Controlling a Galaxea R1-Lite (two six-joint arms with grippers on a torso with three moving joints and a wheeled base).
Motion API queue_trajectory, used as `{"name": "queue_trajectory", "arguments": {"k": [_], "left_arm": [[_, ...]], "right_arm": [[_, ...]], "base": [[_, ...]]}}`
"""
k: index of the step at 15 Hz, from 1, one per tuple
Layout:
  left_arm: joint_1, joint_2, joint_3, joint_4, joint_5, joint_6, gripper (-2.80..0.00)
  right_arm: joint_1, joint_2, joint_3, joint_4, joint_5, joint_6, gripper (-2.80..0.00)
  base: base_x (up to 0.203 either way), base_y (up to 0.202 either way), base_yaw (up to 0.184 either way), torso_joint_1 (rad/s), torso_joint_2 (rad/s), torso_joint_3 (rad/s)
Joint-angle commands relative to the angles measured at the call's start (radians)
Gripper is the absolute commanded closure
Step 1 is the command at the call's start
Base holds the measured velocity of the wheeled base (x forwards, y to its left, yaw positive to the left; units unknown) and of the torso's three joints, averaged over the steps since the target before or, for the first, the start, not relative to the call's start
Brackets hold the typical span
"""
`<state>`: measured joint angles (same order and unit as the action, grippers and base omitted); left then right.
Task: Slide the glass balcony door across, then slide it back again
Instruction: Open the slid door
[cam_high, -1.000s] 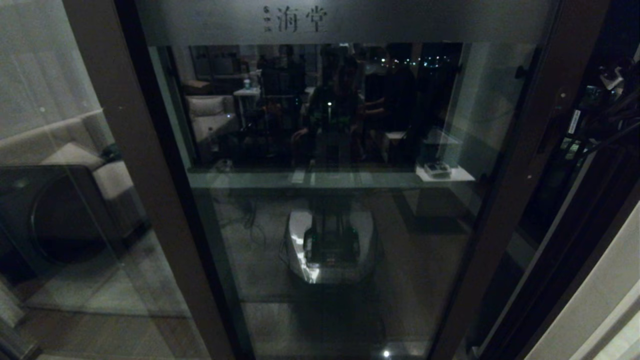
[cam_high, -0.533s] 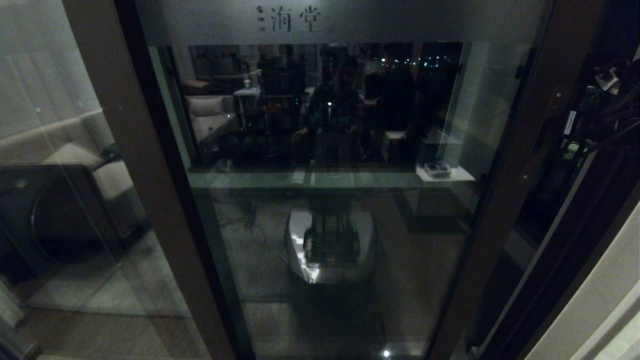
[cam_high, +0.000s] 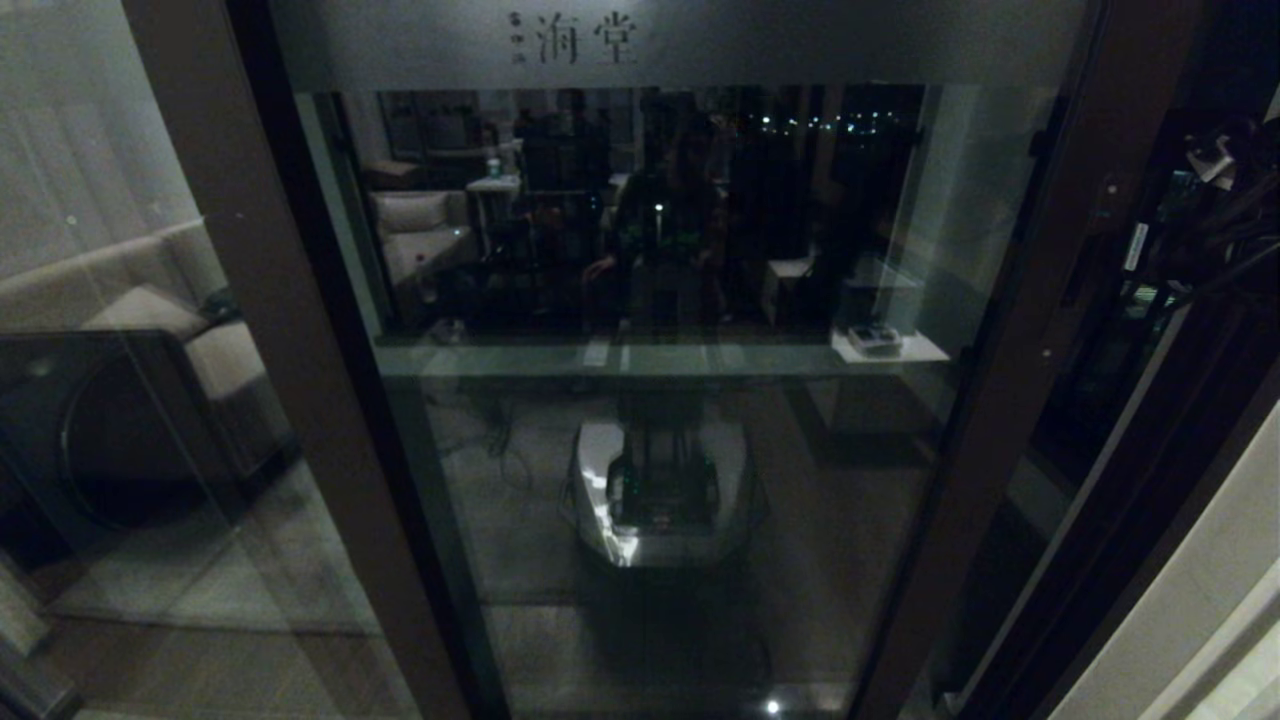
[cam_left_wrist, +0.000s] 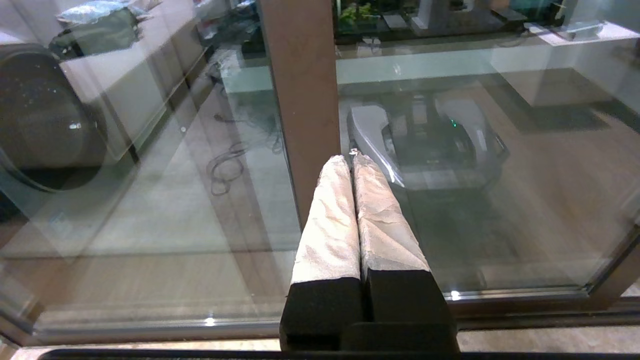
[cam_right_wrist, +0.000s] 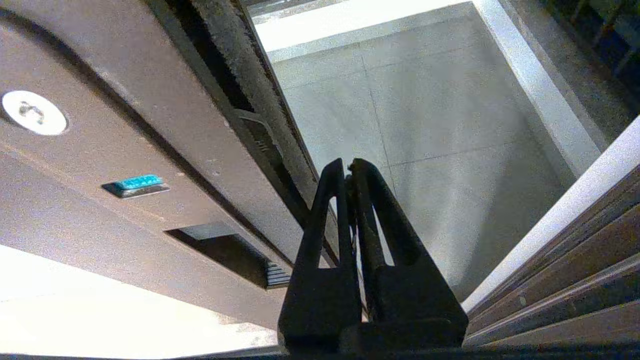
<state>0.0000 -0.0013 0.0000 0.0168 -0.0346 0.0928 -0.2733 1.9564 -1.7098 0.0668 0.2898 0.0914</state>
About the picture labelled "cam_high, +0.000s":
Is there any fixed glass door panel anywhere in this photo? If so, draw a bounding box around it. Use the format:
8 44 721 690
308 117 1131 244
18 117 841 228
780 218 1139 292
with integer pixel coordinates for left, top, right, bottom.
0 0 513 720

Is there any sliding glass door brown frame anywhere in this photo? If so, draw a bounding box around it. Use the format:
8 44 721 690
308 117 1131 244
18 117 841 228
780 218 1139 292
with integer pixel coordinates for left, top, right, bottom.
270 0 1206 720

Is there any dark brown door jamb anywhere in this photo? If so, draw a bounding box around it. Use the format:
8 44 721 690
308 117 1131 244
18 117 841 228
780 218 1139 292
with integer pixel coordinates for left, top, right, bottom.
955 320 1280 720

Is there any grey floor rug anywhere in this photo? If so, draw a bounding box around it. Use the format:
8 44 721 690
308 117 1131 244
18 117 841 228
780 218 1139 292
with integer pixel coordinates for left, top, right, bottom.
45 455 386 641

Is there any light grey sofa cushion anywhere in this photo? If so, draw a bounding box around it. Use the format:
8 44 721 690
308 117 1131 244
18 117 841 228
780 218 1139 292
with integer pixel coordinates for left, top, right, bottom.
85 285 221 343

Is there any light grey sofa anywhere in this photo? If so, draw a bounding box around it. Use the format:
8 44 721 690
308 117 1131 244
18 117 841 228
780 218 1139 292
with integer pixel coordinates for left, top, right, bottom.
0 220 303 491

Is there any dark green cloth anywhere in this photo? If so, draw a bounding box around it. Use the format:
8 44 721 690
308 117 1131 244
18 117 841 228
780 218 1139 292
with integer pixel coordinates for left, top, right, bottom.
200 282 247 323

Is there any long grey stone sill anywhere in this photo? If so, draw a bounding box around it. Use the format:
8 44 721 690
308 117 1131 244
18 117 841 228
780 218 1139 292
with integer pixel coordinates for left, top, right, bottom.
462 330 894 351

